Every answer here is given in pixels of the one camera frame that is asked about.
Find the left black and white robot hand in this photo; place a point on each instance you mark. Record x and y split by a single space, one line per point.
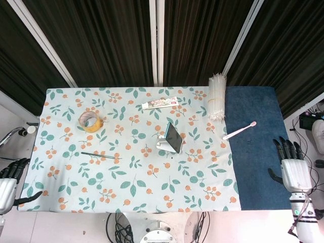
6 192

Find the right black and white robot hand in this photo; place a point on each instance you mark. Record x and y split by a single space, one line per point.
296 174

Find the black smartphone with teal frame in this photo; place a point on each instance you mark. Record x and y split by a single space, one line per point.
174 138

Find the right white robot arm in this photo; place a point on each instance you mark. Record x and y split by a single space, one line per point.
303 215

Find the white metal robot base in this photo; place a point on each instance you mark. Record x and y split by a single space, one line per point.
158 233

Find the white folding phone stand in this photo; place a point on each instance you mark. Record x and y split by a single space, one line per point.
162 145

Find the blue felt table mat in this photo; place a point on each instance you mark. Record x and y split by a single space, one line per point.
255 157

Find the black electronic device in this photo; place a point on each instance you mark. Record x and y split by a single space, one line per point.
306 122

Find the chrome chair leg with caster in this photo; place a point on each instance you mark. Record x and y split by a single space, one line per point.
15 132

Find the pink toothbrush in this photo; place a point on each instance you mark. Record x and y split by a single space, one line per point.
238 131

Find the dark green pencil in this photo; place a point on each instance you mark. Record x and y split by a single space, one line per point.
101 155

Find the white tablecloth with orange fruits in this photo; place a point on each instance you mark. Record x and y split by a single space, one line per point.
114 177

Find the yellow packing tape roll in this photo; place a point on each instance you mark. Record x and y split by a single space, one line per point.
95 126

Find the dark brown pleated curtain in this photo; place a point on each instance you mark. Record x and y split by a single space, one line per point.
20 68
291 50
202 38
101 43

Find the white floral toothpaste tube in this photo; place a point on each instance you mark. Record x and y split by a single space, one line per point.
159 103

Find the white frame post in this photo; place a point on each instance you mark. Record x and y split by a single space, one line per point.
243 35
43 43
157 43

